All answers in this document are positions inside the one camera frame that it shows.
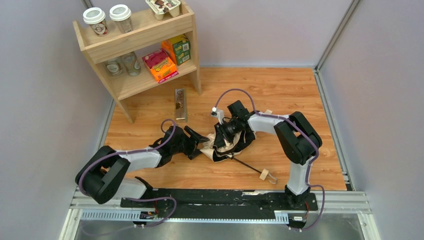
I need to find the beige umbrella with black shaft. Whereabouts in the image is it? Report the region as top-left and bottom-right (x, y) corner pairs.
(200, 116), (278, 185)

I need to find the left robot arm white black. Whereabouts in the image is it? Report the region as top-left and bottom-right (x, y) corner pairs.
(75, 126), (209, 205)

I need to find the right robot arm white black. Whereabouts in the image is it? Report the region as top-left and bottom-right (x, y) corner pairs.
(210, 100), (323, 206)

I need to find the orange pink snack box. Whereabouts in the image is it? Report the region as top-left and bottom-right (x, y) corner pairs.
(142, 49), (179, 84)

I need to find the green orange carton box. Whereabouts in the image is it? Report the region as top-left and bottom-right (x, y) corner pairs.
(161, 34), (191, 66)

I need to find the wooden two-tier shelf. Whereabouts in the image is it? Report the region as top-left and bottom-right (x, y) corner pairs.
(73, 0), (203, 124)

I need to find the clear glass jar right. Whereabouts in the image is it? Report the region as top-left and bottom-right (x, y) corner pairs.
(121, 51), (141, 77)

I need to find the clear glass jar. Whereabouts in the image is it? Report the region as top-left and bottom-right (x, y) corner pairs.
(103, 57), (124, 76)
(121, 51), (141, 77)

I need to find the clear glass jar left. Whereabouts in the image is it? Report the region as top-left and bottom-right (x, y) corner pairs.
(103, 57), (124, 76)

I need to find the pudding cup multipack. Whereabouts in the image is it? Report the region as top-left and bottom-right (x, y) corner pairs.
(145, 0), (181, 20)

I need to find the paper cup grey sleeve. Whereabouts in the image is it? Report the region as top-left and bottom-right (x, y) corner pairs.
(109, 4), (134, 34)

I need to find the paper cup red logo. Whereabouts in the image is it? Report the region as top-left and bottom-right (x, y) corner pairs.
(82, 7), (109, 37)

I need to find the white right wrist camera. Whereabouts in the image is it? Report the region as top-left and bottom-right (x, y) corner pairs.
(210, 107), (225, 125)

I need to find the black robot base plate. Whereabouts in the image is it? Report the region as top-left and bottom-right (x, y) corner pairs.
(120, 188), (318, 220)

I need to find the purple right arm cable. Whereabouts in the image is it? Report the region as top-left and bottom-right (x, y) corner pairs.
(214, 88), (326, 231)

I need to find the aluminium slotted cable rail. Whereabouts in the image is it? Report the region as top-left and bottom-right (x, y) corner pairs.
(80, 209), (290, 224)

